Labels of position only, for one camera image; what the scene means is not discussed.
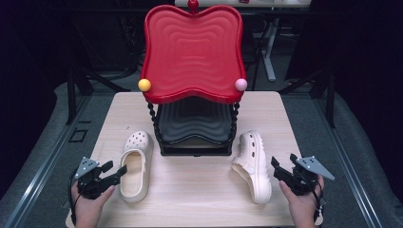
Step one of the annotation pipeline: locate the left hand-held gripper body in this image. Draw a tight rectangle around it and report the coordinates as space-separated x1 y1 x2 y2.
73 156 110 200

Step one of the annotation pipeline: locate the red and black shoe rack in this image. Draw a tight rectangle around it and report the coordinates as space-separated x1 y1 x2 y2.
138 0 249 157

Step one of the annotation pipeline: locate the cream clog shoe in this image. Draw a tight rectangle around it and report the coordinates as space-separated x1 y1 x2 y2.
230 129 273 205
119 130 155 203

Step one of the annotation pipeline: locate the metal floor rail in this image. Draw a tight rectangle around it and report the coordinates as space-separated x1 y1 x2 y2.
313 94 385 228
2 94 93 228

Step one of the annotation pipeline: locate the black floor socket plate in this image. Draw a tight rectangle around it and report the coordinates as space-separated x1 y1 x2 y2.
67 127 89 143

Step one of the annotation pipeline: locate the person's right hand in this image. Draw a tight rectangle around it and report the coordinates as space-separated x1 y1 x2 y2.
278 175 325 228

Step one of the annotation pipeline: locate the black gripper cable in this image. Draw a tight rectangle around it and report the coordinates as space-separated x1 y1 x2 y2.
312 180 326 222
67 169 82 226

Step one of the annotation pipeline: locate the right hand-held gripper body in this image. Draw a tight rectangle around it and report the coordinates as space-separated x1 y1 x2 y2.
278 155 336 197

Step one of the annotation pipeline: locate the person's left hand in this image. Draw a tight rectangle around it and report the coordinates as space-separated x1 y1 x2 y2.
70 181 116 228

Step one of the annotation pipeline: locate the black metal stand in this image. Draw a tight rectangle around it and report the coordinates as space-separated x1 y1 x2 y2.
278 67 336 129
66 18 131 126

